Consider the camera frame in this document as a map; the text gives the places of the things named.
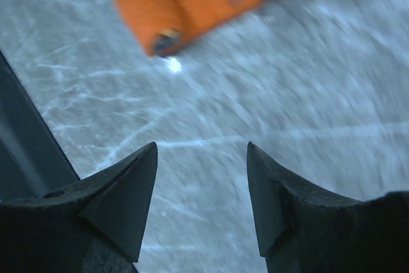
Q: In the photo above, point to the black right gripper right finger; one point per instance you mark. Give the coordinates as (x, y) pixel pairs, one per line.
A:
(301, 227)

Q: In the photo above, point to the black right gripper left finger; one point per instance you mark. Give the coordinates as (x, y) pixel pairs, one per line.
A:
(111, 210)

